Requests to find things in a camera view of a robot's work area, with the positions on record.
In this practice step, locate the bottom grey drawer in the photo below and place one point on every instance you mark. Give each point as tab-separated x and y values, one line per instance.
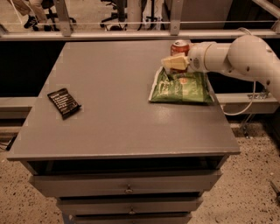
149	218

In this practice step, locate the grey drawer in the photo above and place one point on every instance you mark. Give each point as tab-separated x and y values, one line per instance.
126	183
143	205
149	218

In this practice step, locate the grey drawer cabinet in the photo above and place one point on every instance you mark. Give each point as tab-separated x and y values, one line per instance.
117	129

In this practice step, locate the person legs in background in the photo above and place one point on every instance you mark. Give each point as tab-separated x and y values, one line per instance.
35	12

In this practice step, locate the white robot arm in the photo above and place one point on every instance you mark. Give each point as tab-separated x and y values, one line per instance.
248	58

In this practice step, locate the black office chair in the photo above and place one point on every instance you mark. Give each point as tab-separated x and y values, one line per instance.
119	15

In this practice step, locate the green jalapeno chip bag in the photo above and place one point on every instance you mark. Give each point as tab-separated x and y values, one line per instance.
180	88

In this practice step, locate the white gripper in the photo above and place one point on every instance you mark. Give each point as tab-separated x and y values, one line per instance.
196	59

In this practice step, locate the black snack bar wrapper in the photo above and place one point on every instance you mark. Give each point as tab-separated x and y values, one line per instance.
64	102

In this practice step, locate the metal railing frame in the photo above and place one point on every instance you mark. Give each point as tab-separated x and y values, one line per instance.
161	19

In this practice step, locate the top grey drawer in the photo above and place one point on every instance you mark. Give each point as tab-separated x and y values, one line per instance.
126	183

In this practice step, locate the red coke can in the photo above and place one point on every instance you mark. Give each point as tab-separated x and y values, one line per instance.
180	48

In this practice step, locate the middle grey drawer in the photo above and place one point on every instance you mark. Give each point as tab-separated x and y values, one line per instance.
143	205

